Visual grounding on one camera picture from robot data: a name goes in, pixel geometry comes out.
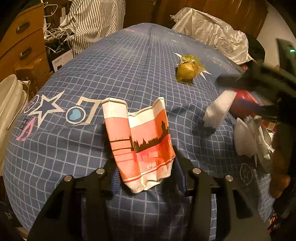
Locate red white paper cup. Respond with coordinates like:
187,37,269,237
101,97,176,193

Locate yellow plastic wrapper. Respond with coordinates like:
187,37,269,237
176,53,205,82

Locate white trash bin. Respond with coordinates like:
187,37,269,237
0,74,30,175

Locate red round ball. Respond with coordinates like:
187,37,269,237
229,89,262,120

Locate black fur hat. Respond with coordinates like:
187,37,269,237
245,34,265,62

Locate dark wooden wardrobe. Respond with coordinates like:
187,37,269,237
123,0,268,37

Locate blue grid bed cover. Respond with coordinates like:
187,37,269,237
4,24,273,230

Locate silver crinkled plastic sheet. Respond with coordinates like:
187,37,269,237
171,7,253,65

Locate wooden chair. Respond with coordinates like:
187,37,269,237
14,58,53,100

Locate wooden chest of drawers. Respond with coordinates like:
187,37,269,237
1,3,50,85

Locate striped grey white cloth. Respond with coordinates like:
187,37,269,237
59,0,125,56

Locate tangled white cables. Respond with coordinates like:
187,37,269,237
43,1,75,54

